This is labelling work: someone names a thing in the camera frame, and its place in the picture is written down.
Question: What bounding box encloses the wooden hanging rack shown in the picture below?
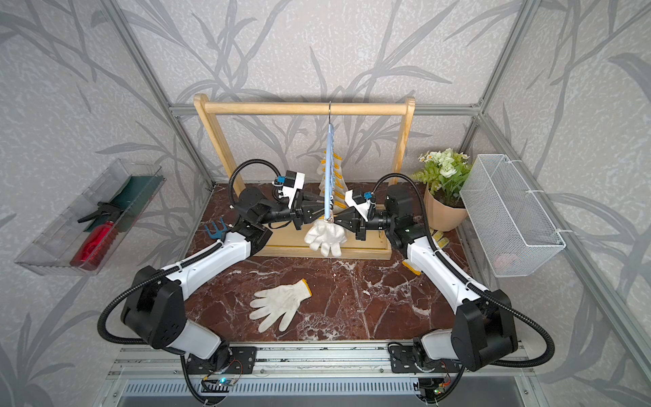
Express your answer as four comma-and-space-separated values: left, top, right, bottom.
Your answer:
193, 92, 416, 261

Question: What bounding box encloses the clear plastic wall tray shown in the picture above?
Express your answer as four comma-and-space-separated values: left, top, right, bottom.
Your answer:
15, 159, 165, 276

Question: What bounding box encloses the yellow patterned glove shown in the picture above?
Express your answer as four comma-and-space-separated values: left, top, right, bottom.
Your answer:
402, 229, 449, 276

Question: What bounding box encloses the potted white flower plant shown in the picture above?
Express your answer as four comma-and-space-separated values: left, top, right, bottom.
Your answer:
411, 149, 471, 232

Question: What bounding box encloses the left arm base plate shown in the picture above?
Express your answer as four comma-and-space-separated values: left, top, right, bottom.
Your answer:
186, 346, 258, 375

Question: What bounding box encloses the white wire basket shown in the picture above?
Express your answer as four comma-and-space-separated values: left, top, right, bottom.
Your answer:
460, 154, 566, 277

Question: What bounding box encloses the red spray bottle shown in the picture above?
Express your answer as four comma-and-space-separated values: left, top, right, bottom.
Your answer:
70, 202, 123, 271

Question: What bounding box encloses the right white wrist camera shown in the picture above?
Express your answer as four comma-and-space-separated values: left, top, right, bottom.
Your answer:
344, 188, 376, 221

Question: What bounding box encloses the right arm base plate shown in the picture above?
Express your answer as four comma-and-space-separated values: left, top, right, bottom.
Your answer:
387, 342, 460, 374

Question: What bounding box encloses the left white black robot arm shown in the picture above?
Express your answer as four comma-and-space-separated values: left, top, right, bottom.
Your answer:
97, 187, 324, 369

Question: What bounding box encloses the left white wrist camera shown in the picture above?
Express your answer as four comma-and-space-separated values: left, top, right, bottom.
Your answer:
274, 171, 305, 210

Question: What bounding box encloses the aluminium front rail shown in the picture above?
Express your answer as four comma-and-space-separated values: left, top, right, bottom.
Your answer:
103, 342, 535, 380

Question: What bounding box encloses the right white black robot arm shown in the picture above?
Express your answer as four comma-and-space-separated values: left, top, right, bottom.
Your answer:
335, 184, 555, 371

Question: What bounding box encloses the blue clip hanger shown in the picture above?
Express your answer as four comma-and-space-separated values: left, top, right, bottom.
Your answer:
323, 103, 334, 223

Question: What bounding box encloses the blue hand rake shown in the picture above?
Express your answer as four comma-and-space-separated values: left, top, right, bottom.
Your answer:
203, 217, 229, 240

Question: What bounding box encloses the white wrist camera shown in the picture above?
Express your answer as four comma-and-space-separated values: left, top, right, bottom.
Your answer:
344, 188, 376, 221
274, 171, 305, 210

